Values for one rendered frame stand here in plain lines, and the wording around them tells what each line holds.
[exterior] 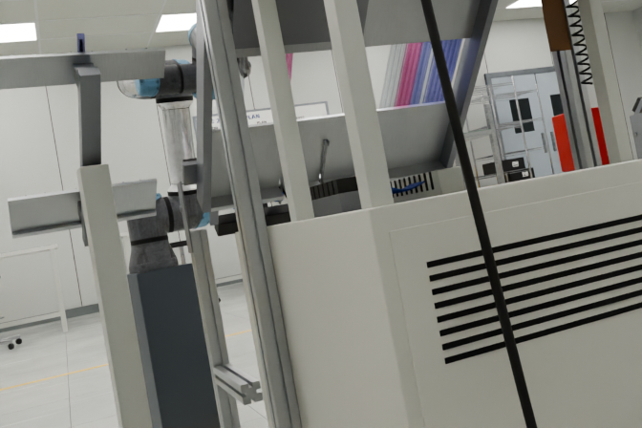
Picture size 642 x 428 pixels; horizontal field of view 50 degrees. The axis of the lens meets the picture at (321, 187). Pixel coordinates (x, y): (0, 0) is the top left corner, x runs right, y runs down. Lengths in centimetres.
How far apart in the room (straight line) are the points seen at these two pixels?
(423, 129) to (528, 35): 923
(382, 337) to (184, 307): 139
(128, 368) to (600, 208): 101
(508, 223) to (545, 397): 22
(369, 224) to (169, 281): 141
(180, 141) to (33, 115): 630
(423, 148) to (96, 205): 87
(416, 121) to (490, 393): 106
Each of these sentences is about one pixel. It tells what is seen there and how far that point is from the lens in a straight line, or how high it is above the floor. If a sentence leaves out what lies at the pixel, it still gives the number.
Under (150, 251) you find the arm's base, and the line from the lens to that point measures 215.
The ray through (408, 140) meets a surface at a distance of 183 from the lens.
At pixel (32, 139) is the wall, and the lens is 838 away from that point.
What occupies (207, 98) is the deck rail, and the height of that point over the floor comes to 91.
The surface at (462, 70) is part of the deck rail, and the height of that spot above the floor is 92.
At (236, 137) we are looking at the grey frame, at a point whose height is 78.
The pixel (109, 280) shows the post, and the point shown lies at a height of 57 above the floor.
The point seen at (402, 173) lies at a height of 69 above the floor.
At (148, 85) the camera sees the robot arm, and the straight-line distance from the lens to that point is 177.
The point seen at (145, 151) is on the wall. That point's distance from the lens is 841.
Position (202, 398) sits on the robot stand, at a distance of 220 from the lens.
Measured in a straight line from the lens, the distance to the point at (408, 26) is 164.
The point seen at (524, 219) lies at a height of 57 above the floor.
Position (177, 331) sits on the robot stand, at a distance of 215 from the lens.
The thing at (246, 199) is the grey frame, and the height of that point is 67.
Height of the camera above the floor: 62
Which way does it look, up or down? 2 degrees up
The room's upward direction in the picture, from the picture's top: 10 degrees counter-clockwise
